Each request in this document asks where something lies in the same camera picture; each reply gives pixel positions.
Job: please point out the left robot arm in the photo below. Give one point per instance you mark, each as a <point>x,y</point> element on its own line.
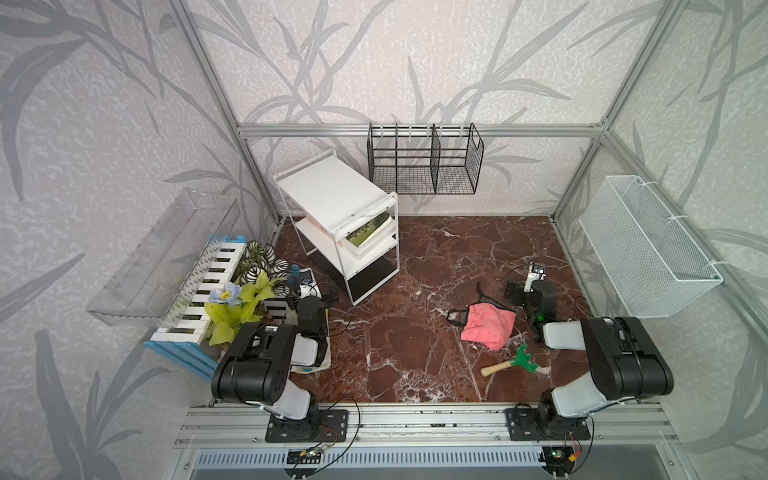
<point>256,368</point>

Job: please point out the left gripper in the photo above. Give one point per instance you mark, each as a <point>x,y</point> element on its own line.
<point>308,306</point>

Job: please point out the blue white picket crate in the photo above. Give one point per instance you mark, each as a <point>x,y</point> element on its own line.
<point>186,342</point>

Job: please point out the striped leaf plant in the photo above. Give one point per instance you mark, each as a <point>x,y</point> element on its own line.
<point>261,258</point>

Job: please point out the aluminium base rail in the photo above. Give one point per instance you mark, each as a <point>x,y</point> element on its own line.
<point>441,424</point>

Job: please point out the green book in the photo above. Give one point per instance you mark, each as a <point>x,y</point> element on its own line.
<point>359,237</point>

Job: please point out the green artificial plant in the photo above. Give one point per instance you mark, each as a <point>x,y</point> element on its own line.
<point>232,306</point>

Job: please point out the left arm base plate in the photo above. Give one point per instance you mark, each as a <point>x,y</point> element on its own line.
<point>323,426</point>

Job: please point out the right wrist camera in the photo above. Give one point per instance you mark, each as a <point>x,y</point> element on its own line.
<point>535,272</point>

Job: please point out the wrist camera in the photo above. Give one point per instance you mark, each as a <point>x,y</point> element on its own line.
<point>307,284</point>
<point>535,272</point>

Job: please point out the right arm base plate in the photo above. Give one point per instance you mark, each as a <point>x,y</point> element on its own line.
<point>525,423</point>

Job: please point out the clear plastic wall shelf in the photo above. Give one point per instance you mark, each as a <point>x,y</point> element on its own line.
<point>158,281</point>

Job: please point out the green toy rake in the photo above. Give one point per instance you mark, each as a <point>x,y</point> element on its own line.
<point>522,359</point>

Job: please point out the black wire basket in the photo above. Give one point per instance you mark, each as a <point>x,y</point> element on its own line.
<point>425,160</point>

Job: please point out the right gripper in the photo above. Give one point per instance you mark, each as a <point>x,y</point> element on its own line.
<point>519,291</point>

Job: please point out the white wire basket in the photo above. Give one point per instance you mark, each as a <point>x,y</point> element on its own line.
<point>653,263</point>

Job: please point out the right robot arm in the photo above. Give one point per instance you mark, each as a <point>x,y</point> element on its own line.
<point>624,362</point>

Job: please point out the pink cloth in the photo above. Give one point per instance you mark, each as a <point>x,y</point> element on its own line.
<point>485,321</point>

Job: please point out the white two-tier bookshelf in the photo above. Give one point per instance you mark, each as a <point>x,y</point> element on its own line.
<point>326,200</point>

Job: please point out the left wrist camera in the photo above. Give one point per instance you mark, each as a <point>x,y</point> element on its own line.
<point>307,284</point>

